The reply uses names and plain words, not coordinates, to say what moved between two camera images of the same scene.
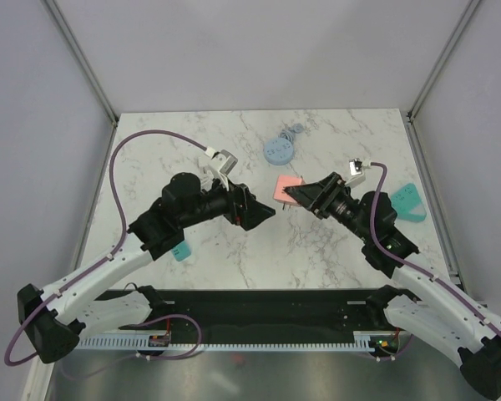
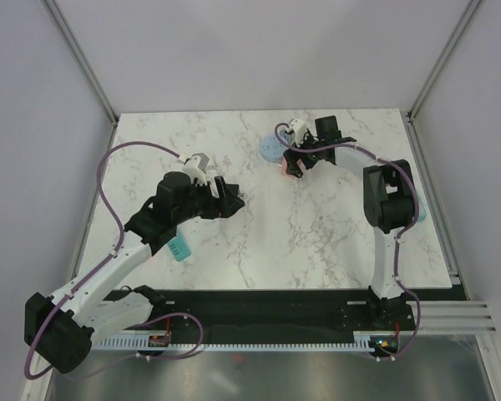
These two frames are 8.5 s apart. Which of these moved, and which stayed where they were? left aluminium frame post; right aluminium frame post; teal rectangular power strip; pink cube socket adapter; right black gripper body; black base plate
Moved: right black gripper body; pink cube socket adapter
Stayed: left aluminium frame post; right aluminium frame post; teal rectangular power strip; black base plate
